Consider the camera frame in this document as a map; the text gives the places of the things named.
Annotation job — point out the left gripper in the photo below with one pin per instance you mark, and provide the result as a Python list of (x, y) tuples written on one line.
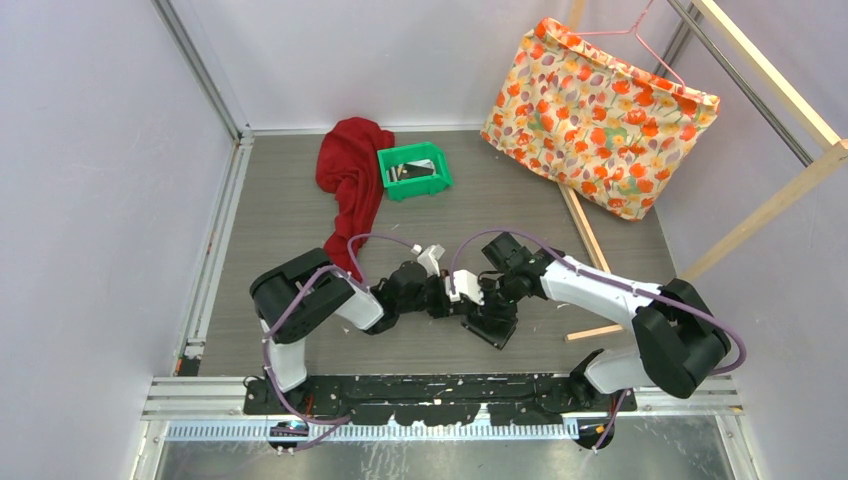
[(443, 308)]

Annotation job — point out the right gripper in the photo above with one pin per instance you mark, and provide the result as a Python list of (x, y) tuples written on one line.
[(489, 311)]

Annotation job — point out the green plastic bin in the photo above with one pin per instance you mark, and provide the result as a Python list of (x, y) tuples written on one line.
[(425, 153)]

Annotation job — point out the black credit card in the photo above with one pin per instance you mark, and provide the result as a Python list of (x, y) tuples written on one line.
[(410, 171)]

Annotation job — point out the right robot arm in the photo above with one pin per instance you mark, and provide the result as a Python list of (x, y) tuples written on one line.
[(678, 342)]

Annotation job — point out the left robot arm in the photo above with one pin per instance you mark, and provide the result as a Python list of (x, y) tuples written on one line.
[(295, 298)]

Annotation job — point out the red cloth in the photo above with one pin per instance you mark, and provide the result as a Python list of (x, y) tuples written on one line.
[(347, 167)]

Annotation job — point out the floral fabric bag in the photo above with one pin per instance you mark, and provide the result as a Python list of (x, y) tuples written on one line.
[(574, 114)]

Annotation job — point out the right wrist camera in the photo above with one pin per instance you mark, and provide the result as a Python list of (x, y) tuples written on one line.
[(463, 285)]

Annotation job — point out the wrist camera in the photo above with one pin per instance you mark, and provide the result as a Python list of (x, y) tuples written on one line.
[(428, 257), (463, 285)]

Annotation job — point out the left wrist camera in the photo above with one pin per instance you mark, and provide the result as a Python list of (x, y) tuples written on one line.
[(428, 257)]

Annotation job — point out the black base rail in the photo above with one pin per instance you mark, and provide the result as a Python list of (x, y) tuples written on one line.
[(433, 400)]

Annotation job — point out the wooden frame rack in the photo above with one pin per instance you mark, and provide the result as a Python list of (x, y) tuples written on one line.
[(784, 289)]

